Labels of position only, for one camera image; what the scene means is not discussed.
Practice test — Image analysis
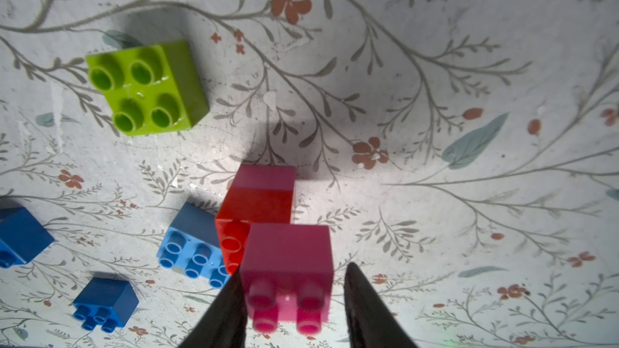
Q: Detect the light blue long lego brick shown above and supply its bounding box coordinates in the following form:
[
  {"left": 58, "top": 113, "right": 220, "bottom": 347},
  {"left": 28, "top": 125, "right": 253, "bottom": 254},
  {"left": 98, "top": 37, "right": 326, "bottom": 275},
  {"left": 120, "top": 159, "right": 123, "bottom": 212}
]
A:
[{"left": 156, "top": 202, "right": 230, "bottom": 289}]

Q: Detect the red lego brick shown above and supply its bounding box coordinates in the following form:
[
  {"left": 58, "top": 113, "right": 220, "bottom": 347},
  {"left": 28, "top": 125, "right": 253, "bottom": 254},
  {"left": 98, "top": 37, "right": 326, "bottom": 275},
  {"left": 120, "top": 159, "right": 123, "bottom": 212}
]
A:
[{"left": 215, "top": 164, "right": 297, "bottom": 275}]

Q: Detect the green lego brick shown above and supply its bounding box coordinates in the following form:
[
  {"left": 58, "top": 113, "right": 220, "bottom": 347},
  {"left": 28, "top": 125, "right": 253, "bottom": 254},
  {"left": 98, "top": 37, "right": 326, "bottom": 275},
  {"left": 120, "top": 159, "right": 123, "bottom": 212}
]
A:
[{"left": 85, "top": 40, "right": 209, "bottom": 136}]

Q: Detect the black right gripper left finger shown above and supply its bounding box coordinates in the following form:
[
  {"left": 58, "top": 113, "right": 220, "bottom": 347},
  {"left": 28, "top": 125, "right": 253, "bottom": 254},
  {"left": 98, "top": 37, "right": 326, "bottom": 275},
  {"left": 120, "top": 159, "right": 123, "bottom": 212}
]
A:
[{"left": 179, "top": 270, "right": 248, "bottom": 348}]

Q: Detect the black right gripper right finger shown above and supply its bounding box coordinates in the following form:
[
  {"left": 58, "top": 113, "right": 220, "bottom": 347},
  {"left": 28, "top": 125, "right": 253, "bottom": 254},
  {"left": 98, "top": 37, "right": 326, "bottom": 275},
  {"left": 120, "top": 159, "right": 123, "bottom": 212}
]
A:
[{"left": 344, "top": 263, "right": 418, "bottom": 348}]

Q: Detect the blue lego brick upper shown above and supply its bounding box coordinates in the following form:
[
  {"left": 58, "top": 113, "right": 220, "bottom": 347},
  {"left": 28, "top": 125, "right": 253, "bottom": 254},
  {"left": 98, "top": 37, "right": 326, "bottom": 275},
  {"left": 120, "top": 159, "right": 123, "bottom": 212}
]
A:
[{"left": 1, "top": 207, "right": 54, "bottom": 269}]

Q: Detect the blue lego brick lower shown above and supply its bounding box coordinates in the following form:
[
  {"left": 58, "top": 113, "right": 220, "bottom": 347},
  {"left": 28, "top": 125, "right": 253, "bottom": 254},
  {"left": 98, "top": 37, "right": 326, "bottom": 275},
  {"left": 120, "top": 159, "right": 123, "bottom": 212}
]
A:
[{"left": 73, "top": 277, "right": 139, "bottom": 334}]

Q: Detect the pink lego brick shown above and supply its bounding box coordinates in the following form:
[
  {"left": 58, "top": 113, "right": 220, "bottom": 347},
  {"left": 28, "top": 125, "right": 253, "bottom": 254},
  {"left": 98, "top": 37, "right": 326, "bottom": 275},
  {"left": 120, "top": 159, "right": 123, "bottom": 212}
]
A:
[{"left": 240, "top": 223, "right": 335, "bottom": 335}]

